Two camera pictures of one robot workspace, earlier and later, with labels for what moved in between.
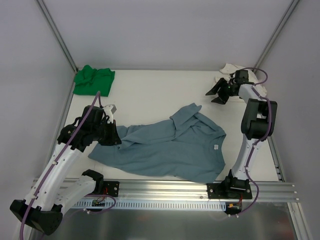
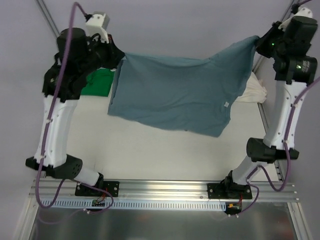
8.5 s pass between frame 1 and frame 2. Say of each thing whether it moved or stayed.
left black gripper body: moved
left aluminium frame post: stayed
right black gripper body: moved
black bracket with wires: stayed
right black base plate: stayed
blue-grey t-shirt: moved
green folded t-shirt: stayed
